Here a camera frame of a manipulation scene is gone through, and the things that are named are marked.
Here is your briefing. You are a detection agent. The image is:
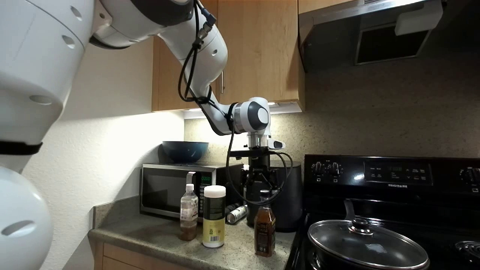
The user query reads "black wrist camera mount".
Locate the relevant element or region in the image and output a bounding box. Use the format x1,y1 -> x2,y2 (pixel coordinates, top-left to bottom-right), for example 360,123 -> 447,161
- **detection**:
228,140 -> 285,158

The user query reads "black pan with glass lid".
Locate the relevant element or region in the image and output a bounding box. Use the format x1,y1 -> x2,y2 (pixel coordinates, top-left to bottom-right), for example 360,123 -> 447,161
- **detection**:
306,198 -> 432,270

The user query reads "silver cylindrical object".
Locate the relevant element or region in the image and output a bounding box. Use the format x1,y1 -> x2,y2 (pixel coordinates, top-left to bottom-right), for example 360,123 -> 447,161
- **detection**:
223,201 -> 249,225

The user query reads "stainless steel microwave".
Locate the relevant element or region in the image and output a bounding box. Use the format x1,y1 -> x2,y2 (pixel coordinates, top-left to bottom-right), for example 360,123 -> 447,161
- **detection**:
138,162 -> 246,222

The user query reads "white-lidded green yellow container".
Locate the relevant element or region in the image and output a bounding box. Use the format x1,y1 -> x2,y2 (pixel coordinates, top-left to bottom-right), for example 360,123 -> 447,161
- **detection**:
201,185 -> 228,251

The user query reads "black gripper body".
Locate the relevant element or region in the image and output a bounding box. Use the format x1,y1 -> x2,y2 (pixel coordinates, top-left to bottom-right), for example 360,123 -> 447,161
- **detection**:
246,153 -> 274,191

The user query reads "under-cabinet light strip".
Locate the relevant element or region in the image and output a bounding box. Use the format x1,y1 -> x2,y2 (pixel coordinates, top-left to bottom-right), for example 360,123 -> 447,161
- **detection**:
183,101 -> 304,120

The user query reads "wooden base cabinet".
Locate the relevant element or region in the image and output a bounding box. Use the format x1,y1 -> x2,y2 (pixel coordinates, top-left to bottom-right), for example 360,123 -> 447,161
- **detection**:
90,239 -> 201,270

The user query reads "black pot with lid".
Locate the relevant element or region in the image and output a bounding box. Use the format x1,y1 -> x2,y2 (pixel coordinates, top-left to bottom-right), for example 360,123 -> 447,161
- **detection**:
453,239 -> 480,266

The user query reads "brown glass bottle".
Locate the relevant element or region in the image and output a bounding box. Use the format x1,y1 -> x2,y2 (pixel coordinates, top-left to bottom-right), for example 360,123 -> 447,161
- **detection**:
253,201 -> 277,258

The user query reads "black electric stove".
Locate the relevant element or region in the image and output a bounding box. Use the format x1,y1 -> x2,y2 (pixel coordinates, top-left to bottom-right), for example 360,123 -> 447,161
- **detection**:
286,153 -> 480,270

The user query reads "wooden wall cabinet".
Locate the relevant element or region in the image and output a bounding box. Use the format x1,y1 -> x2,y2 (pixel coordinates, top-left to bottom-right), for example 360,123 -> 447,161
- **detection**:
151,0 -> 351,114

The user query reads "dark blue bowl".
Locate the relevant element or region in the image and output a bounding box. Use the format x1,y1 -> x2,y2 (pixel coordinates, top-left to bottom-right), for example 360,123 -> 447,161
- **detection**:
160,140 -> 210,165

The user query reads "black air fryer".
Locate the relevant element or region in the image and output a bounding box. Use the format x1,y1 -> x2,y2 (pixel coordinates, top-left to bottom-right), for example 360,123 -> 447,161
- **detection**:
243,164 -> 304,234

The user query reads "clear plastic bottle white cap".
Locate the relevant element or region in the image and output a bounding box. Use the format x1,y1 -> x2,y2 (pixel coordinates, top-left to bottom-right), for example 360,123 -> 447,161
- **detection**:
178,182 -> 199,243

